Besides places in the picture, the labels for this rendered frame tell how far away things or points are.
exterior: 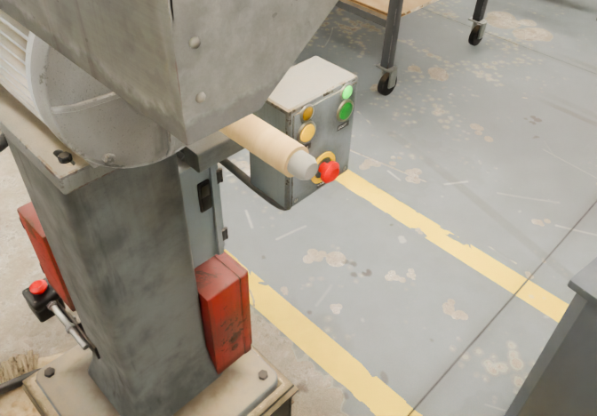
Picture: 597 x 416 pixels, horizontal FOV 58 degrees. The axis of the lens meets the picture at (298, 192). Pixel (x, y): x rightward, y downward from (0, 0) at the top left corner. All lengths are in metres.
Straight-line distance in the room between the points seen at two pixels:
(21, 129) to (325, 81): 0.45
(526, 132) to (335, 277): 1.39
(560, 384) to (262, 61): 1.27
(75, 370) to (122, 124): 0.99
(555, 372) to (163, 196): 0.99
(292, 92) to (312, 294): 1.22
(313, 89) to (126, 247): 0.41
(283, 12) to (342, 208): 2.00
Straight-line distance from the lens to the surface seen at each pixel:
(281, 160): 0.49
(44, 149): 0.79
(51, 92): 0.60
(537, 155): 2.83
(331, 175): 0.91
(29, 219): 1.20
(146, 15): 0.28
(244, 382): 1.45
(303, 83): 0.87
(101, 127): 0.63
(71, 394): 1.52
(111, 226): 0.93
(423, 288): 2.05
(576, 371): 1.42
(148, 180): 0.92
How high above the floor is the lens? 1.56
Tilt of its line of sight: 42 degrees down
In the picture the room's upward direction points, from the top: 2 degrees clockwise
